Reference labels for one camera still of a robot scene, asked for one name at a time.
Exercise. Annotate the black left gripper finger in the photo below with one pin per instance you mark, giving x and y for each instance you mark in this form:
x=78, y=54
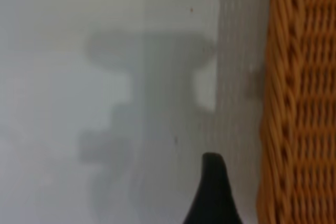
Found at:
x=212, y=197

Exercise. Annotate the light brown wicker basket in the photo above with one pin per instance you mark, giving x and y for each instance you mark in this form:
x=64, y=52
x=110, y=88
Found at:
x=302, y=103

